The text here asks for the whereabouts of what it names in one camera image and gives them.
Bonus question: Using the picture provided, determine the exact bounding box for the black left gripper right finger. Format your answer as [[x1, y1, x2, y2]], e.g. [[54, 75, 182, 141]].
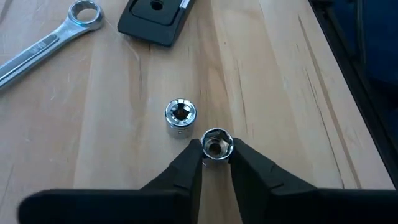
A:
[[229, 138, 398, 224]]

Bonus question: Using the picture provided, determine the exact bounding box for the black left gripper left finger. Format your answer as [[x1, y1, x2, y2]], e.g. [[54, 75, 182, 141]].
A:
[[17, 139, 205, 224]]

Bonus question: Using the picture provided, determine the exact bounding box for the small chrome socket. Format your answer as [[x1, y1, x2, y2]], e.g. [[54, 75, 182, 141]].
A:
[[164, 98, 198, 139], [200, 128, 234, 167]]

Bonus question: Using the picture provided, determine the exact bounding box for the large chrome combination wrench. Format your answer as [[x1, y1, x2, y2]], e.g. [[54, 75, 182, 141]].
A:
[[0, 0, 106, 91]]

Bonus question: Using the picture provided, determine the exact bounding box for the black torpedo level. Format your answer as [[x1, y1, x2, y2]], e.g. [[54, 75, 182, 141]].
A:
[[117, 0, 197, 47]]

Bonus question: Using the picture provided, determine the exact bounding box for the person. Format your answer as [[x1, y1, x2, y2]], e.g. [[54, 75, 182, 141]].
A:
[[329, 0, 398, 91]]

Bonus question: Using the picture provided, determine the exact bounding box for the black aluminium table frame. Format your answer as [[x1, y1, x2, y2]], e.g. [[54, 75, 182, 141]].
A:
[[307, 0, 398, 187]]

